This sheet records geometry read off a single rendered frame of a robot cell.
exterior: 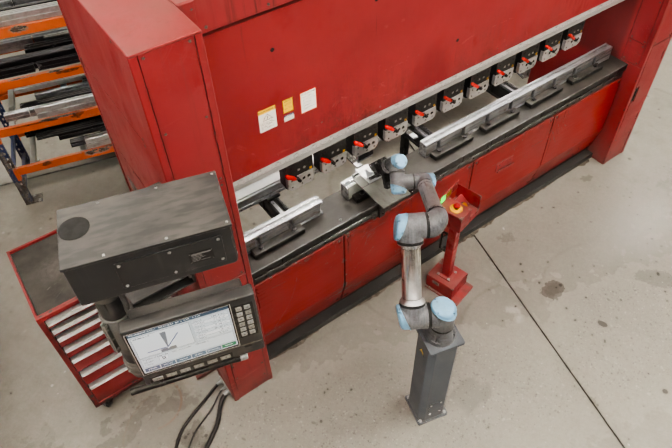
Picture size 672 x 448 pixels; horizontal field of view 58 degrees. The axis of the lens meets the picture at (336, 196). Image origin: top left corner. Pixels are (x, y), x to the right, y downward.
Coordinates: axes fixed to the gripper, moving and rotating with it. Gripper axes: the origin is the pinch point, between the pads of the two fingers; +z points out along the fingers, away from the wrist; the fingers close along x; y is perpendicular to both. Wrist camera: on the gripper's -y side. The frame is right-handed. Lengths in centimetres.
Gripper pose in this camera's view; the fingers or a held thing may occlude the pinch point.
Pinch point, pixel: (373, 176)
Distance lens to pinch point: 329.4
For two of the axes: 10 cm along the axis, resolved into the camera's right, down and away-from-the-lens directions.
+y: -4.6, -8.9, -0.4
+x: -8.1, 4.4, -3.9
